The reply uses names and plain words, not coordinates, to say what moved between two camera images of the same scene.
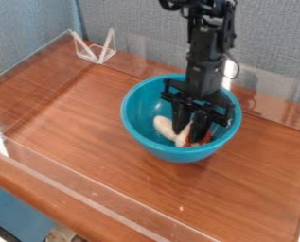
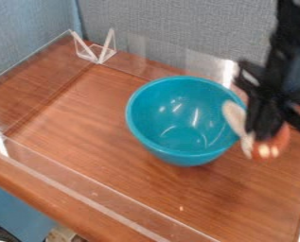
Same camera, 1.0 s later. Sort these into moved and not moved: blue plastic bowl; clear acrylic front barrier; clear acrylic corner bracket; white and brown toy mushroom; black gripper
Moved: black gripper; white and brown toy mushroom
Not moved: clear acrylic corner bracket; clear acrylic front barrier; blue plastic bowl
